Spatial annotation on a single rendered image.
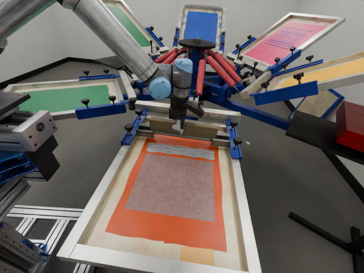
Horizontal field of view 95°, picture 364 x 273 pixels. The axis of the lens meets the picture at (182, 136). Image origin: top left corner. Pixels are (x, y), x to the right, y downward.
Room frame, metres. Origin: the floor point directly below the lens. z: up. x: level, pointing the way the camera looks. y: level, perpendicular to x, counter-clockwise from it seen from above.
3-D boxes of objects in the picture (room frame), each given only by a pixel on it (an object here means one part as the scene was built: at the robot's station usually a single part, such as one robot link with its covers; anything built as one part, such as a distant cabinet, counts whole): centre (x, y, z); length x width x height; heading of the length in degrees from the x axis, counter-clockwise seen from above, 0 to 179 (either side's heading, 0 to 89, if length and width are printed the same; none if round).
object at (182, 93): (0.72, 0.02, 1.26); 0.08 x 0.08 x 0.05
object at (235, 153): (0.73, -0.28, 0.98); 0.30 x 0.05 x 0.07; 176
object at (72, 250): (0.51, 0.01, 0.97); 0.79 x 0.58 x 0.04; 176
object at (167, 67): (0.69, 0.11, 1.33); 0.11 x 0.11 x 0.08; 10
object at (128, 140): (0.77, 0.27, 0.98); 0.30 x 0.05 x 0.07; 176
